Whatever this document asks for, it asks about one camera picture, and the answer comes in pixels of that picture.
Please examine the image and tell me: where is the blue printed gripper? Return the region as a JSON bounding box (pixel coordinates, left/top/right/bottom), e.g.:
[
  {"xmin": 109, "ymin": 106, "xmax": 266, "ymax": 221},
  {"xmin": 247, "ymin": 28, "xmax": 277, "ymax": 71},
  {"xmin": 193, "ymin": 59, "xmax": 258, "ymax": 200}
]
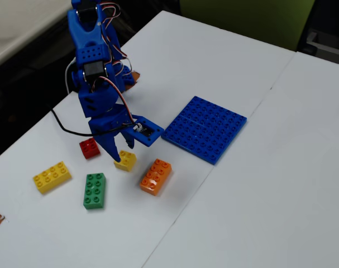
[{"xmin": 88, "ymin": 103, "xmax": 139, "ymax": 164}]

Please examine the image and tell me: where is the yellow 2x2 block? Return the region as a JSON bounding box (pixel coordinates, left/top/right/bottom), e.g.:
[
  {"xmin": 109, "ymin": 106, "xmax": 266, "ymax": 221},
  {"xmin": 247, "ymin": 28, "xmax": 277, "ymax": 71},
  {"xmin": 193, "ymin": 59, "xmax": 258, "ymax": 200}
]
[{"xmin": 113, "ymin": 150, "xmax": 137, "ymax": 173}]

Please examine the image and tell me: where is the red 2x2 block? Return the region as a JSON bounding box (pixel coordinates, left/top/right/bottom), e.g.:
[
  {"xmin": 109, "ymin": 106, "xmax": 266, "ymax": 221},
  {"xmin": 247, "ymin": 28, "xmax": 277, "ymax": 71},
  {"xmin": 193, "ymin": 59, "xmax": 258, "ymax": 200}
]
[{"xmin": 79, "ymin": 137, "xmax": 101, "ymax": 160}]

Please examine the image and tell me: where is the orange 2x4 block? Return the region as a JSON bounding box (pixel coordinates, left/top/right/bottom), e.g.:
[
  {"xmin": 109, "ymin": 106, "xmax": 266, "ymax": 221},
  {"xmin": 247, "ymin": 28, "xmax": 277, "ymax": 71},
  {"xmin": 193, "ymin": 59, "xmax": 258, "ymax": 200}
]
[{"xmin": 139, "ymin": 158, "xmax": 173, "ymax": 197}]

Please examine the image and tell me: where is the green 2x4 block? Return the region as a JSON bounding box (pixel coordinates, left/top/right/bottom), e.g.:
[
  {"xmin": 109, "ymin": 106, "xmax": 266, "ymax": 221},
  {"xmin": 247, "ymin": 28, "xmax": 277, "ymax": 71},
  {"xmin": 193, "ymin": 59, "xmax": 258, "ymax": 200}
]
[{"xmin": 83, "ymin": 172, "xmax": 107, "ymax": 210}]

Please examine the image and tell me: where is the yellow 2x4 block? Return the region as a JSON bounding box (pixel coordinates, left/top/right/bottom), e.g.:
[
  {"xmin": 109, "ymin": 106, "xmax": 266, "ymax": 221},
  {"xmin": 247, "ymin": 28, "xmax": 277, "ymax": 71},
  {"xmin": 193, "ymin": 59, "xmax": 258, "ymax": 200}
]
[{"xmin": 32, "ymin": 161, "xmax": 73, "ymax": 195}]

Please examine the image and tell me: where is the brown cardboard base pad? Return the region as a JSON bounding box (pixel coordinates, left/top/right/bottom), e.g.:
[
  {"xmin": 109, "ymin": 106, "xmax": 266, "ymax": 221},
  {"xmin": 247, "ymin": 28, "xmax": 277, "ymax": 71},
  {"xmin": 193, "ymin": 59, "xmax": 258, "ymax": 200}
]
[{"xmin": 123, "ymin": 71, "xmax": 141, "ymax": 92}]

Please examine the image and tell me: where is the blue 8x8 studded baseplate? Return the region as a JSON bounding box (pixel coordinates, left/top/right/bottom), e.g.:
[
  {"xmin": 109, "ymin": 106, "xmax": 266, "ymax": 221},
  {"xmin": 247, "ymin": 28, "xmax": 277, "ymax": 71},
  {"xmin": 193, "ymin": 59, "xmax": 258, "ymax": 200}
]
[{"xmin": 160, "ymin": 95, "xmax": 248, "ymax": 166}]

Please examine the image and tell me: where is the white side desk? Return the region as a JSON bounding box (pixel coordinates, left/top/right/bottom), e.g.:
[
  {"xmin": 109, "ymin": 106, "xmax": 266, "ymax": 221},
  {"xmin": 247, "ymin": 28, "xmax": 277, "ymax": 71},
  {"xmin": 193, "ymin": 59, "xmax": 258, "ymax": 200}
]
[{"xmin": 0, "ymin": 0, "xmax": 80, "ymax": 72}]

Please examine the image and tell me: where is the blue framed wrist camera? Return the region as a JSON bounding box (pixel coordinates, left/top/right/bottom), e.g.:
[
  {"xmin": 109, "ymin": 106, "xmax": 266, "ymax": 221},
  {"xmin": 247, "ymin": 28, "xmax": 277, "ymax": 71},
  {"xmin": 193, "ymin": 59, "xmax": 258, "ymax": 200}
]
[{"xmin": 131, "ymin": 114, "xmax": 165, "ymax": 147}]

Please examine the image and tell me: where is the thin gripper servo wire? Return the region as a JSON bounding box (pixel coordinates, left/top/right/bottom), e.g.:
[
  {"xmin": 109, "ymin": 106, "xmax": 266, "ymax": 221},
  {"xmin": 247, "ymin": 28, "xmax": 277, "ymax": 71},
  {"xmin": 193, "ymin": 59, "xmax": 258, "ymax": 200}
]
[{"xmin": 92, "ymin": 76, "xmax": 136, "ymax": 125}]

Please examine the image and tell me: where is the black camera cable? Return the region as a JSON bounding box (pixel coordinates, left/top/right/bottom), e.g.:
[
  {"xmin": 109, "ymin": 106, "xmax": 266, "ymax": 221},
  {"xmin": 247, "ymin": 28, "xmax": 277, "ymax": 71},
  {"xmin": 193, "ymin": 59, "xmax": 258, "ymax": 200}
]
[{"xmin": 50, "ymin": 108, "xmax": 141, "ymax": 137}]

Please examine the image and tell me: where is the white power cable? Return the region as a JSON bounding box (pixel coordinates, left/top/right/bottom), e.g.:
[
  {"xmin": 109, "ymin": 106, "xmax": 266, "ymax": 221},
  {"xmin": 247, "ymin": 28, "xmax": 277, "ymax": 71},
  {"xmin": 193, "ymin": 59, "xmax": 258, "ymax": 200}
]
[{"xmin": 64, "ymin": 57, "xmax": 78, "ymax": 95}]

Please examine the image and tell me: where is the grey metal frame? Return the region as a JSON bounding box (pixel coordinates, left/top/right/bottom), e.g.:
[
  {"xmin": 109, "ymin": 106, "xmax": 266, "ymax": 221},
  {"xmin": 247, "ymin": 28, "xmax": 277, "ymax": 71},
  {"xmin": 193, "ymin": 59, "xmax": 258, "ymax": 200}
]
[{"xmin": 305, "ymin": 27, "xmax": 339, "ymax": 68}]

